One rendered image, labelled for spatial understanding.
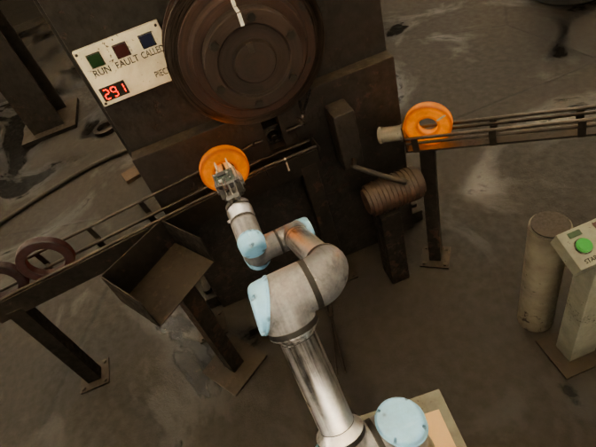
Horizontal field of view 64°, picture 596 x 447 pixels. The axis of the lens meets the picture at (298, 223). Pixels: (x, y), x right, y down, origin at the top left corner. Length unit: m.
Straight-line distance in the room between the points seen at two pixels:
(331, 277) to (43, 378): 1.79
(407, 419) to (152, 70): 1.21
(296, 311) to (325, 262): 0.12
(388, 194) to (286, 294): 0.84
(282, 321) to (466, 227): 1.43
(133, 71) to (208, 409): 1.26
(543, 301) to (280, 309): 1.07
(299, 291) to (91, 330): 1.69
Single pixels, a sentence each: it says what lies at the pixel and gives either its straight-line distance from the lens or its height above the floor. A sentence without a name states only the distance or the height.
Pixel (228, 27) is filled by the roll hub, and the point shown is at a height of 1.23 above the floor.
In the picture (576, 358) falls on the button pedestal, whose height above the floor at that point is 0.01.
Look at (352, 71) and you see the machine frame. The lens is 1.74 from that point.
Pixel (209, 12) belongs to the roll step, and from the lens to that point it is 1.39.
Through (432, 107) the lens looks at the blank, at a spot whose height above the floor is 0.78.
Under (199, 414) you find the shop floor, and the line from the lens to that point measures 2.04.
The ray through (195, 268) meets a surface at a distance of 1.60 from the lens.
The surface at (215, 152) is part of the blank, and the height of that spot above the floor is 0.90.
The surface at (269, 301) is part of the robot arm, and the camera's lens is 1.00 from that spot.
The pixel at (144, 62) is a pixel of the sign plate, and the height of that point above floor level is 1.14.
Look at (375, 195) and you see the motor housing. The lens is 1.73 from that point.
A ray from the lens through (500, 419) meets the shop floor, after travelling 1.84.
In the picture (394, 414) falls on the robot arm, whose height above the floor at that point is 0.58.
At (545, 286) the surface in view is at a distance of 1.77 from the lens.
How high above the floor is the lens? 1.70
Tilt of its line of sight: 43 degrees down
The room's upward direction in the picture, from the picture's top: 20 degrees counter-clockwise
